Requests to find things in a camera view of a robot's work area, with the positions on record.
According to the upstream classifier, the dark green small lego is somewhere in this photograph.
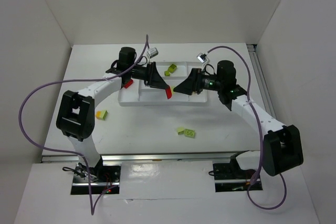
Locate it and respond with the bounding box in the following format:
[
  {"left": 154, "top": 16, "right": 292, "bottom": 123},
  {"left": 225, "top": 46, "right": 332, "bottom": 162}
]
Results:
[{"left": 164, "top": 70, "right": 170, "bottom": 77}]

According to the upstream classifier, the red rectangular lego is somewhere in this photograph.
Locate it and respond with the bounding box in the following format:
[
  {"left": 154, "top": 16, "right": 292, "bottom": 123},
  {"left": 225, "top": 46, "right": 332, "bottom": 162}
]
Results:
[{"left": 123, "top": 79, "right": 134, "bottom": 89}]

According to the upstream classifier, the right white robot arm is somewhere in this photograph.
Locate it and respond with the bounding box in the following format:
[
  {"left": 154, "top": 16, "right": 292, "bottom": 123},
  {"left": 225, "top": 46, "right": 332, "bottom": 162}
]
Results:
[{"left": 173, "top": 60, "right": 303, "bottom": 176}]

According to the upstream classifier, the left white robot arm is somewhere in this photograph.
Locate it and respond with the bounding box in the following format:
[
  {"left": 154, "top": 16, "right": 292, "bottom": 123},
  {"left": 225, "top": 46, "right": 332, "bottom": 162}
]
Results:
[{"left": 56, "top": 47, "right": 172, "bottom": 177}]

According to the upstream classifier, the white compartment tray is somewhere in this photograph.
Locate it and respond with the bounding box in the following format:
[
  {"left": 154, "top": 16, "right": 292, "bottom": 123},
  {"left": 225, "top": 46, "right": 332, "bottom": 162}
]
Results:
[{"left": 118, "top": 61, "right": 208, "bottom": 106}]

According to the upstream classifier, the green lego in tray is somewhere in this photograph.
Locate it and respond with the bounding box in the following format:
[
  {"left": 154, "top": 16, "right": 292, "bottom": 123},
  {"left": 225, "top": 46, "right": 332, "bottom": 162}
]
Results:
[{"left": 168, "top": 64, "right": 177, "bottom": 73}]

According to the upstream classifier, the pale green lego pair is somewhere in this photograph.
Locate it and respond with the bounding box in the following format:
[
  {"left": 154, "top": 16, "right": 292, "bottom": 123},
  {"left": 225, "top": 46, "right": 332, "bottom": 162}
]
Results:
[{"left": 176, "top": 127, "right": 196, "bottom": 138}]

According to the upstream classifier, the yellow and green lego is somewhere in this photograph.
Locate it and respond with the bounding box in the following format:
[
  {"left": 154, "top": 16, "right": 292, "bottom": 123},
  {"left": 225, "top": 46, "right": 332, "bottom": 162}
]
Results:
[{"left": 96, "top": 110, "right": 108, "bottom": 121}]

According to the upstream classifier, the aluminium rail right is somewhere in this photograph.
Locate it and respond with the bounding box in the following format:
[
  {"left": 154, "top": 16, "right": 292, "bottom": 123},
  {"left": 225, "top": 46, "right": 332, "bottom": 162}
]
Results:
[{"left": 246, "top": 43, "right": 289, "bottom": 158}]

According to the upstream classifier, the aluminium rail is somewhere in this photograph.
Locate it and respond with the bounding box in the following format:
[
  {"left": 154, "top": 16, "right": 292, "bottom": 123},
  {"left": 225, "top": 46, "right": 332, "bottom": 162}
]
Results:
[
  {"left": 41, "top": 150, "right": 289, "bottom": 164},
  {"left": 246, "top": 43, "right": 289, "bottom": 158}
]

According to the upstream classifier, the aluminium rail front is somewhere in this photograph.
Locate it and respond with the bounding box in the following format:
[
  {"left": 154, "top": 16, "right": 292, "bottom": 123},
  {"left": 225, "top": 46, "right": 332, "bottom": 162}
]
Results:
[{"left": 41, "top": 150, "right": 289, "bottom": 164}]

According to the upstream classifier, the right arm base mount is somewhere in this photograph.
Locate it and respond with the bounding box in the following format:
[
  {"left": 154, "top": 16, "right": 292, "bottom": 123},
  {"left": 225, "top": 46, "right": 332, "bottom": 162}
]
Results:
[{"left": 208, "top": 155, "right": 256, "bottom": 193}]

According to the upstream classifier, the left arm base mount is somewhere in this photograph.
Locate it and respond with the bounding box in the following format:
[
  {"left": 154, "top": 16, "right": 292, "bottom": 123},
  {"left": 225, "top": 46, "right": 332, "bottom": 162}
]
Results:
[{"left": 62, "top": 164, "right": 121, "bottom": 195}]

